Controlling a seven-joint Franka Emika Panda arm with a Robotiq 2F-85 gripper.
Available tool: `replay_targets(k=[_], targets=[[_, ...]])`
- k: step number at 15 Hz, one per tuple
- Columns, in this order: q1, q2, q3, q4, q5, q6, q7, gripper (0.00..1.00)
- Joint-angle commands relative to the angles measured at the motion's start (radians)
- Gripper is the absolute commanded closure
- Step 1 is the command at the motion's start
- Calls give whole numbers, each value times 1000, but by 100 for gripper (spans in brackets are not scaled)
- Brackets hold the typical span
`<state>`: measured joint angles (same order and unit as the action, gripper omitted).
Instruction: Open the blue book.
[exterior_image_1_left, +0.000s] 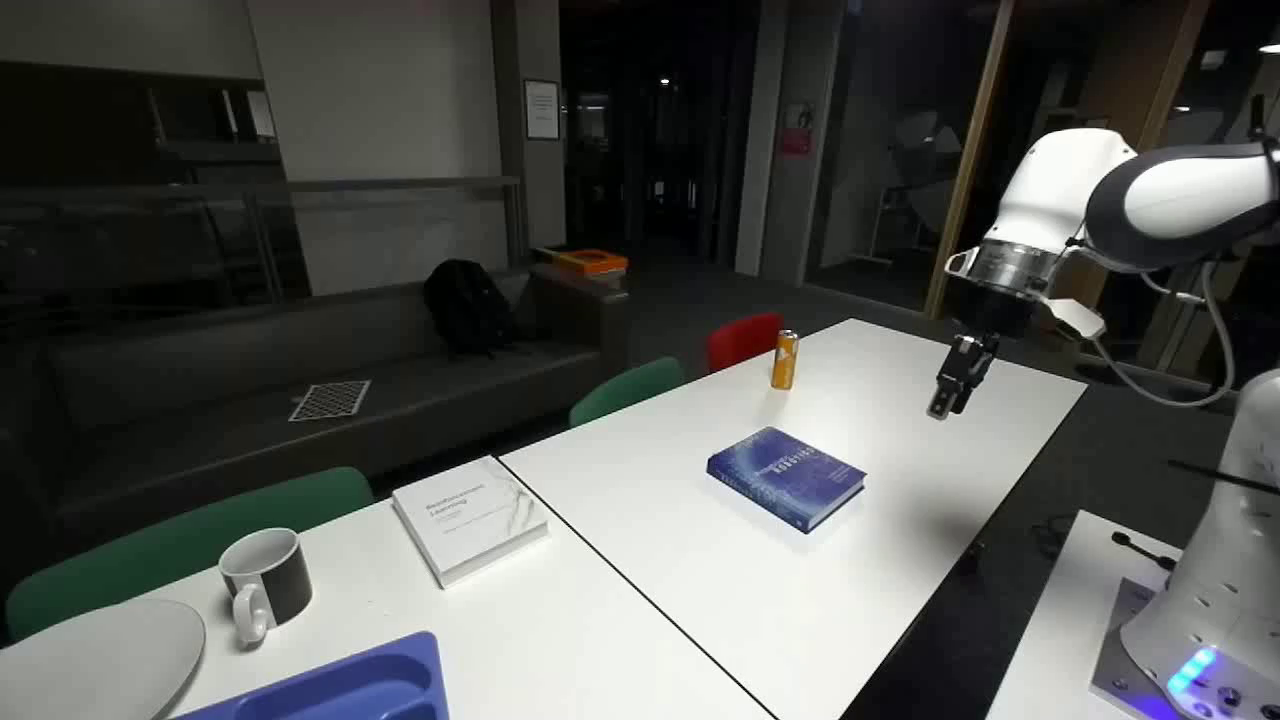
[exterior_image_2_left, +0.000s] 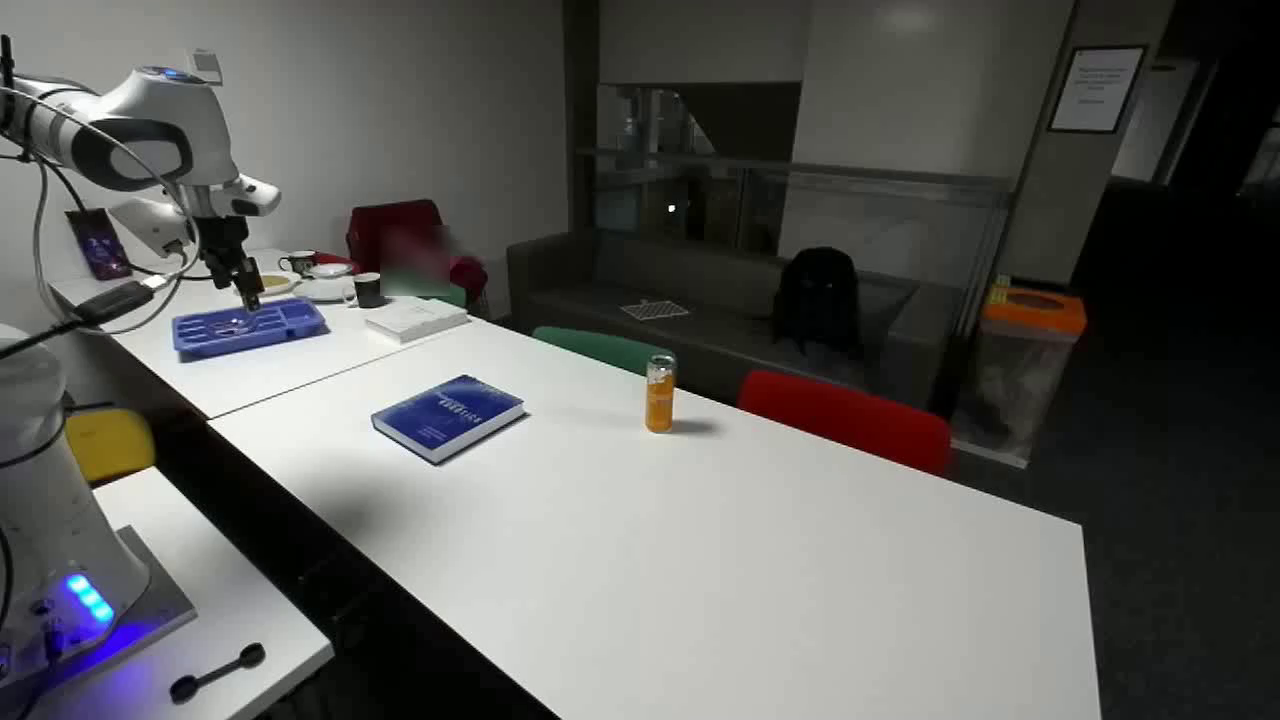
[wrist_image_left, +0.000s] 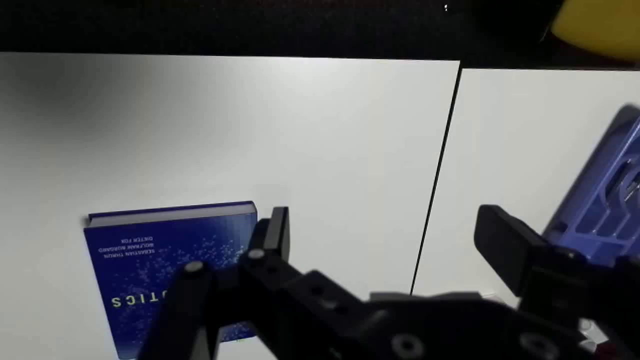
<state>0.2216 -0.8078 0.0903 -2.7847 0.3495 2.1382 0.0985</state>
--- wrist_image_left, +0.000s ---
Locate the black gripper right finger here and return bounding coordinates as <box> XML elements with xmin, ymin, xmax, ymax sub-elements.
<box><xmin>474</xmin><ymin>203</ymin><xmax>640</xmax><ymax>360</ymax></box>

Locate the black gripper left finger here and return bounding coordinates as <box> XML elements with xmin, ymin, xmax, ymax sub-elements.
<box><xmin>138</xmin><ymin>208</ymin><xmax>364</xmax><ymax>360</ymax></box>

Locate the blue hardcover robotics book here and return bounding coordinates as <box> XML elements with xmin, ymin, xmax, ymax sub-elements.
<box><xmin>84</xmin><ymin>200</ymin><xmax>258</xmax><ymax>360</ymax></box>

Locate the blue plastic tray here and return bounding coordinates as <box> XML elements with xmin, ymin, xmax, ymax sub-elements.
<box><xmin>544</xmin><ymin>103</ymin><xmax>640</xmax><ymax>265</ymax></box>

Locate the yellow object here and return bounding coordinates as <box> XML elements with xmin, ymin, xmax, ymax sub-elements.
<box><xmin>552</xmin><ymin>0</ymin><xmax>640</xmax><ymax>62</ymax></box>

